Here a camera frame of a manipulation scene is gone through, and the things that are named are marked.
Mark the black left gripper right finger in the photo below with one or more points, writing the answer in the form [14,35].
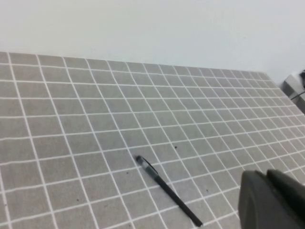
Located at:
[290,190]

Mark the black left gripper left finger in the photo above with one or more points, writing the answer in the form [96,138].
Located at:
[257,205]

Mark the black pen with silver tip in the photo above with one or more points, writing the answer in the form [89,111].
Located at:
[177,201]

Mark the white side table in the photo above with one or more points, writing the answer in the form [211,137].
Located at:
[291,83]

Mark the grey white-grid tablecloth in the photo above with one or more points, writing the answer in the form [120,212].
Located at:
[119,107]

